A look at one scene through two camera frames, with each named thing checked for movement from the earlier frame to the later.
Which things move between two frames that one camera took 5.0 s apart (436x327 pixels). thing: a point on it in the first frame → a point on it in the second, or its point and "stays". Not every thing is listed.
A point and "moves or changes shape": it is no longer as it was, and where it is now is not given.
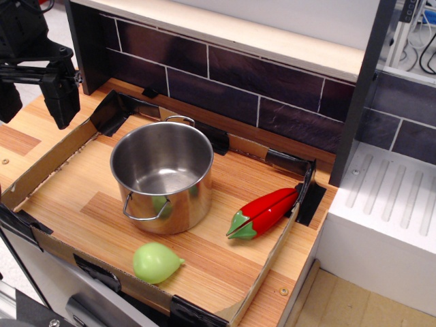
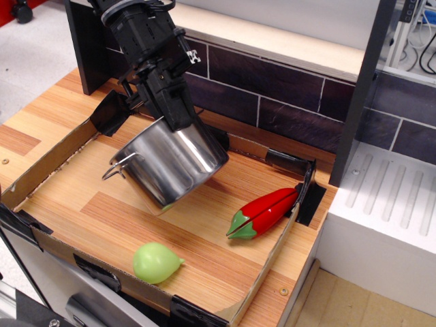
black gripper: [27, 54] → [144, 37]
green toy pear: [154, 263] stays
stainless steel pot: [166, 167] moves or changes shape
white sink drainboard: [381, 228] stays
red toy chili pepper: [258, 216] stays
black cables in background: [426, 71] stays
